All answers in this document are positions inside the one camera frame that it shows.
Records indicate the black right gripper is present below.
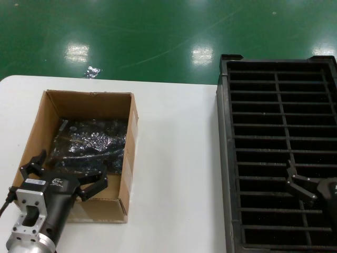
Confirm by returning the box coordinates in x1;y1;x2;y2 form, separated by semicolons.
286;160;337;214

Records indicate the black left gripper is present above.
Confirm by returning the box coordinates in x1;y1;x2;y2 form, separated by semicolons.
19;149;109;242

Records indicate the grey antistatic bag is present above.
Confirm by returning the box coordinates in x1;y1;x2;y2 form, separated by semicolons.
49;118;130;174

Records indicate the brown cardboard box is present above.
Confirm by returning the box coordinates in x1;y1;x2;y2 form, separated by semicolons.
10;89;140;224

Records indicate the black slotted plastic container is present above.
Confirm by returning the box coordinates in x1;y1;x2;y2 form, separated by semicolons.
215;54;337;253

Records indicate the crumpled foil scrap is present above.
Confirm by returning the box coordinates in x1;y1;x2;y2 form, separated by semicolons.
83;66;103;79

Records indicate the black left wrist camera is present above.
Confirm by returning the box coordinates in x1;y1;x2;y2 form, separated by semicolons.
23;178;50;189

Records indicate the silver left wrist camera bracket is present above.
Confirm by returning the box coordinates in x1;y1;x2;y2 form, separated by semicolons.
12;187;48;243

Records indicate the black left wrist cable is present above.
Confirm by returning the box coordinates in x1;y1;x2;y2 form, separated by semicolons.
0;186;19;219

